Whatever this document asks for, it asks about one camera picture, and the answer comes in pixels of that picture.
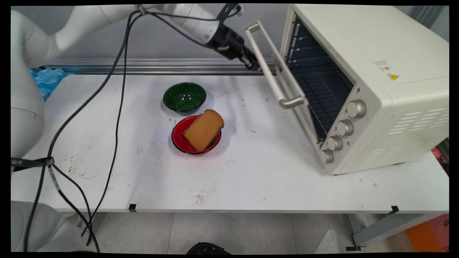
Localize thin black cable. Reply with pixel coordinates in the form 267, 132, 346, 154
47, 11, 141, 253

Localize cream glass oven door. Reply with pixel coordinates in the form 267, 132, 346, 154
245, 21, 323, 146

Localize red packet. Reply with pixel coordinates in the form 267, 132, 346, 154
431, 145, 449, 177

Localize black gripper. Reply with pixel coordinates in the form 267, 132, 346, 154
214, 24, 260, 71

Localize thick black cable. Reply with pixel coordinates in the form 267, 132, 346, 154
23, 4, 240, 253

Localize brown bread slice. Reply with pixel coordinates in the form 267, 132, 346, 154
183, 109, 225, 153

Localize grey table leg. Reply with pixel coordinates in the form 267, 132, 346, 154
346, 213, 449, 252

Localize black velcro strap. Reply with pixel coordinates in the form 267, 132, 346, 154
11, 157, 55, 168

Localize orange box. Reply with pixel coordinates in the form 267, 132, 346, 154
405, 214, 449, 253

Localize large silver oven knob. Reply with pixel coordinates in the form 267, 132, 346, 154
346, 99, 367, 119

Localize grey robot pedestal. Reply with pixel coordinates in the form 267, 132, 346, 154
11, 201, 94, 253

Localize blue plastic bag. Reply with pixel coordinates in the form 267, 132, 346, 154
28, 68, 75, 102

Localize metal oven wire rack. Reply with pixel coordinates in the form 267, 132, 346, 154
286, 57, 354, 140

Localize green bowl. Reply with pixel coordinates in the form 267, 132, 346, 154
163, 82, 207, 113

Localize cream toaster oven body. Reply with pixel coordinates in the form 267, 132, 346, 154
277, 4, 449, 176

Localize red bowl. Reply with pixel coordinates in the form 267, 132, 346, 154
171, 115, 222, 155

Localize aluminium profile rail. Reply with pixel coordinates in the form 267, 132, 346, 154
42, 58, 277, 76

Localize black round object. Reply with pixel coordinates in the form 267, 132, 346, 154
186, 242, 232, 255

